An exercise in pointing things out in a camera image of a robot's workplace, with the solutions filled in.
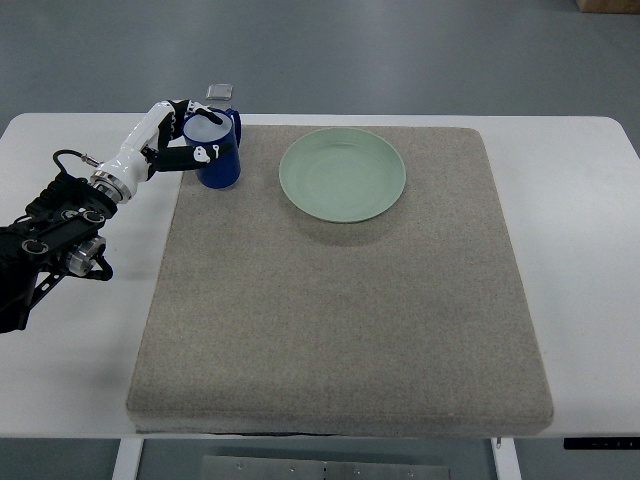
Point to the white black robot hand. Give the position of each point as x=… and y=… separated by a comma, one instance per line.
x=156, y=144

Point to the blue mug white inside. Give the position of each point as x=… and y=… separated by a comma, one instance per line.
x=216, y=134

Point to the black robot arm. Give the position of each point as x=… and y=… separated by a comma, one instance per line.
x=57, y=237

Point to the light green plate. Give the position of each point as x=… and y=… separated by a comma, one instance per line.
x=342, y=174

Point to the square floor socket cover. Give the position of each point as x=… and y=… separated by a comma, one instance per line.
x=219, y=92

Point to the beige fabric mat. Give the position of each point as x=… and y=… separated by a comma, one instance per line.
x=411, y=324

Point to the white left table leg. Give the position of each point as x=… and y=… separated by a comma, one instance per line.
x=128, y=459

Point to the white table leg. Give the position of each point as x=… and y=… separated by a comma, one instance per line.
x=128, y=459
x=505, y=459

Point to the cardboard box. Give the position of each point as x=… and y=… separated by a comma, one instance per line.
x=609, y=6

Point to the white right table leg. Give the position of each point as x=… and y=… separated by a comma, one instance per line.
x=505, y=459

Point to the black desk control panel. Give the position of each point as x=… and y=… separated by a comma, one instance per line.
x=601, y=443

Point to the grey metal base plate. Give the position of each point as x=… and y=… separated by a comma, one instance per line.
x=229, y=467

